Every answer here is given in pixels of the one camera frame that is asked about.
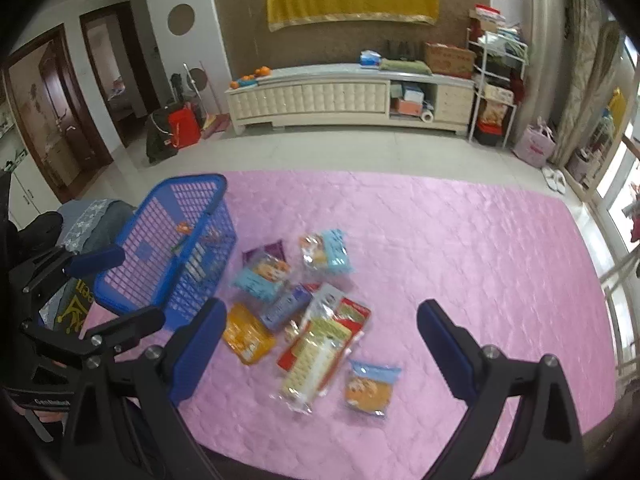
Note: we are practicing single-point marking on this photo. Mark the black bag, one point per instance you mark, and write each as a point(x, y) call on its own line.
point(159, 137)

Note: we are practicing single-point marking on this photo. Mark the small blue-orange snack packet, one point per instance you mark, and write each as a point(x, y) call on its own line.
point(370, 390)

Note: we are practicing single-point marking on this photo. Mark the orange box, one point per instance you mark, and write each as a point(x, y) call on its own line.
point(407, 107)

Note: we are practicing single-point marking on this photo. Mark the blue-white tissue pack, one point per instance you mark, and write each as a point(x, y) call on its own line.
point(371, 59)

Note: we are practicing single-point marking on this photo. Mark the red snack packet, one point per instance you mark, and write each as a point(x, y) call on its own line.
point(356, 316)

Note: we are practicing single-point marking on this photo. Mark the white snack packet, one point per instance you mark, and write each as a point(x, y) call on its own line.
point(325, 300)

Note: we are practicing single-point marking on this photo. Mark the pink bag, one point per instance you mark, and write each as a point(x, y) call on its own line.
point(535, 145)

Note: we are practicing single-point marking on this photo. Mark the cream tv cabinet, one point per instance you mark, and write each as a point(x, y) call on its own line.
point(310, 97)

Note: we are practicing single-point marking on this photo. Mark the green cushion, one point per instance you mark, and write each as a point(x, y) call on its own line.
point(405, 66)

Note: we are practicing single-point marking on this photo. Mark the brown wooden door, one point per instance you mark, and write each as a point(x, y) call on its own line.
point(60, 110)

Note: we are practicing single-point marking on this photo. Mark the blue dish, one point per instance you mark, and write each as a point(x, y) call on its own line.
point(247, 80)

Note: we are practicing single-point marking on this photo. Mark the pink quilted blanket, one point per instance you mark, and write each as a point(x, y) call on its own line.
point(450, 260)

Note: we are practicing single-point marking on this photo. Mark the white slipper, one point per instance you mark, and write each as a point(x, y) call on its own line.
point(549, 175)
point(560, 183)

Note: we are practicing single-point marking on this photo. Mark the printed snack bag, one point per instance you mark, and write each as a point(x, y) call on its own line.
point(496, 111)

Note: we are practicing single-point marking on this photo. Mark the purple snack packet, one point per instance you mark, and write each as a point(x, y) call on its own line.
point(272, 249)

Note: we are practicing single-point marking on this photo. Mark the black-red box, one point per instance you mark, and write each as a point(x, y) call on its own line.
point(489, 133)

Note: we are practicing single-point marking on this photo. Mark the blue-violet snack packet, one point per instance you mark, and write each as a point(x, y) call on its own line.
point(285, 307)

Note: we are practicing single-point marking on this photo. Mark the red bag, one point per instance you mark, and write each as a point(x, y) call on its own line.
point(184, 129)

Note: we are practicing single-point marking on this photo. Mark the red-white box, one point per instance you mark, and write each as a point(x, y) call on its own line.
point(489, 12)

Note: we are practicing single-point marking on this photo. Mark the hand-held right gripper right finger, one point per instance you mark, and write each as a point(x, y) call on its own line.
point(445, 355)

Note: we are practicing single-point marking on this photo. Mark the black cloth yellow print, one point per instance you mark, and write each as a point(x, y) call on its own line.
point(70, 310)

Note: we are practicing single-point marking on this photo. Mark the row of dark bottles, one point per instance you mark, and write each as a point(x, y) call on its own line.
point(401, 50)

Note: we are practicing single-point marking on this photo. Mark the patterned curtain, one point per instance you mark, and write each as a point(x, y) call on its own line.
point(585, 75)

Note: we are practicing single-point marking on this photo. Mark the person's left hand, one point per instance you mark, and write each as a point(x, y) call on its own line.
point(47, 416)

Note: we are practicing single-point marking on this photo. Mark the round brown wall decoration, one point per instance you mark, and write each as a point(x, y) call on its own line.
point(180, 19)

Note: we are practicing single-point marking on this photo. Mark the broom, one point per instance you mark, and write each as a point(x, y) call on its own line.
point(216, 105)

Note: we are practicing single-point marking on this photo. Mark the white standing air conditioner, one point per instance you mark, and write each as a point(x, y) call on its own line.
point(545, 50)

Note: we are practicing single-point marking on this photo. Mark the blue box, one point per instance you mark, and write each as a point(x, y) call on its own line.
point(413, 93)

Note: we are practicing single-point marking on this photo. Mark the white cupboard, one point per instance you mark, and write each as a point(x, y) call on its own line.
point(22, 190)

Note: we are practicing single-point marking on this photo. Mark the light blue cartoon snack packet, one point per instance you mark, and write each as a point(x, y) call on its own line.
point(260, 275)

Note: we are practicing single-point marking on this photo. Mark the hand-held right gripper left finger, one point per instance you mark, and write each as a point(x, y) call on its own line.
point(200, 355)

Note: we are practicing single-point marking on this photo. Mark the grey lace-patterned cloth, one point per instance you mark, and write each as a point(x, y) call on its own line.
point(85, 222)

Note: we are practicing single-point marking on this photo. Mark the white paper roll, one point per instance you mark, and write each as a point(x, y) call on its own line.
point(427, 117)

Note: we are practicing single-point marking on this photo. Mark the white metal rack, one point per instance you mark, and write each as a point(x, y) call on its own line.
point(520, 60)

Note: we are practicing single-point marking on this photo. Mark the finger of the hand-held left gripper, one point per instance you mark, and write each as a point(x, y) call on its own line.
point(132, 324)
point(95, 261)

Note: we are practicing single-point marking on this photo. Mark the blue plastic mesh basket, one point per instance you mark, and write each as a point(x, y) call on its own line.
point(165, 280)

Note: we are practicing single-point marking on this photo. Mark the clear cracker packet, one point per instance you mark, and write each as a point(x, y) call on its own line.
point(310, 365)

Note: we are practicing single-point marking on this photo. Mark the brown door frame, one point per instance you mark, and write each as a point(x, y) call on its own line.
point(140, 60)

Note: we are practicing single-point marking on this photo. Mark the yellow hanging garment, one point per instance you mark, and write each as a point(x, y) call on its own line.
point(617, 107)

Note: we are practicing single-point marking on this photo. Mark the cardboard box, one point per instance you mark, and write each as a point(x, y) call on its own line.
point(450, 60)

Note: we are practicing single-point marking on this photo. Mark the yellow-orange snack packet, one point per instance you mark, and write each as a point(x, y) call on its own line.
point(245, 335)

